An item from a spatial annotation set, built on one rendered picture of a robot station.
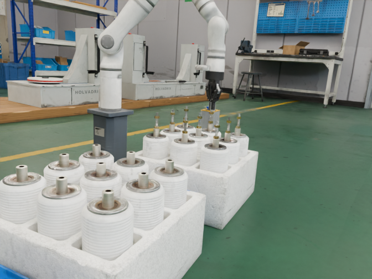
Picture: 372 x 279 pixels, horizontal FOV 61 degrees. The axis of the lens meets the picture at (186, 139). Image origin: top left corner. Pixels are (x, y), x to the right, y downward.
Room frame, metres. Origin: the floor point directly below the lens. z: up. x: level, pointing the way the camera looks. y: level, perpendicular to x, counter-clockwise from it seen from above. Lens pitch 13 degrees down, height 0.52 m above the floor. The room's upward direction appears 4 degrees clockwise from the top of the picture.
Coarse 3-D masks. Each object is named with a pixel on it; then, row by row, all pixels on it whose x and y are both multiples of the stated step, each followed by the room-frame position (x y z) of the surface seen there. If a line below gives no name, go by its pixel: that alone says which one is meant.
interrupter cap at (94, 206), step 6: (96, 198) 0.57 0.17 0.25; (114, 198) 0.57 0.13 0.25; (120, 198) 0.58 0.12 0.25; (90, 204) 0.54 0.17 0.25; (96, 204) 0.54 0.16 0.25; (114, 204) 0.55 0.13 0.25; (120, 204) 0.55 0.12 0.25; (126, 204) 0.55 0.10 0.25; (90, 210) 0.52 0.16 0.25; (96, 210) 0.52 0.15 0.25; (102, 210) 0.52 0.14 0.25; (108, 210) 0.52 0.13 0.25; (114, 210) 0.52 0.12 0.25; (120, 210) 0.52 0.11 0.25
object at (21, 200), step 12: (0, 192) 0.61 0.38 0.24; (12, 192) 0.60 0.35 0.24; (24, 192) 0.61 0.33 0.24; (36, 192) 0.62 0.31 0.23; (0, 204) 0.61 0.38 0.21; (12, 204) 0.60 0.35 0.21; (24, 204) 0.61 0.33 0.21; (36, 204) 0.62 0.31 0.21; (0, 216) 0.62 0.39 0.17; (12, 216) 0.60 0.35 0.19; (24, 216) 0.60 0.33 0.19; (36, 216) 0.62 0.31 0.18
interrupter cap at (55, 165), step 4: (72, 160) 0.79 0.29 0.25; (48, 164) 0.74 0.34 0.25; (52, 164) 0.75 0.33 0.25; (56, 164) 0.75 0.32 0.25; (72, 164) 0.76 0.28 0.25; (76, 164) 0.76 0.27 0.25; (52, 168) 0.72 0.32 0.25; (56, 168) 0.72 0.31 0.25; (60, 168) 0.72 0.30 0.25; (64, 168) 0.73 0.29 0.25; (68, 168) 0.72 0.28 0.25; (72, 168) 0.73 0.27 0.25
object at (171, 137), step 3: (162, 132) 1.22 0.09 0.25; (165, 132) 1.22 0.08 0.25; (180, 132) 1.24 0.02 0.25; (168, 135) 1.20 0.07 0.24; (171, 135) 1.20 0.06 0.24; (174, 135) 1.20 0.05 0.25; (177, 135) 1.21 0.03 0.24; (180, 135) 1.22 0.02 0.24; (171, 138) 1.20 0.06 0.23; (174, 138) 1.20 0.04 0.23; (171, 141) 1.20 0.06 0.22; (168, 147) 1.20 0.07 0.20; (168, 150) 1.20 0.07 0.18
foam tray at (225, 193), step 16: (144, 160) 1.07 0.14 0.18; (160, 160) 1.08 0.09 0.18; (240, 160) 1.14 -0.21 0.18; (256, 160) 1.26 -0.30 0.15; (192, 176) 0.99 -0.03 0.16; (208, 176) 0.96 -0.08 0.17; (224, 176) 0.95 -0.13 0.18; (240, 176) 1.07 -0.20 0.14; (208, 192) 0.96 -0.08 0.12; (224, 192) 0.94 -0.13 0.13; (240, 192) 1.09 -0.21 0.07; (208, 208) 0.96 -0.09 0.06; (224, 208) 0.94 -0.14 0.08; (208, 224) 0.96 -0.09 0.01; (224, 224) 0.95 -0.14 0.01
